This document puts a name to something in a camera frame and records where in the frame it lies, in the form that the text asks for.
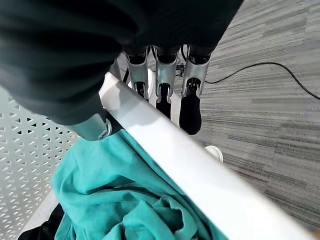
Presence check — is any teal cloth garment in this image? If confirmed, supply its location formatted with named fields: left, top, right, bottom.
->
left=50, top=129, right=227, bottom=240

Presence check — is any black floor cable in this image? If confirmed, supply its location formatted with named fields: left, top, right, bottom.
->
left=175, top=62, right=320, bottom=100

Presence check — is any black cloth garment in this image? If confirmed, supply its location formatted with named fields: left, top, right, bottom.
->
left=17, top=202, right=66, bottom=240

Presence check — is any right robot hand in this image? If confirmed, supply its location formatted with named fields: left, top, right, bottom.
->
left=0, top=0, right=245, bottom=142

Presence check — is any white perforated laundry basket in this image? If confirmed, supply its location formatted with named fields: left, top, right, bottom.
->
left=0, top=52, right=316, bottom=240

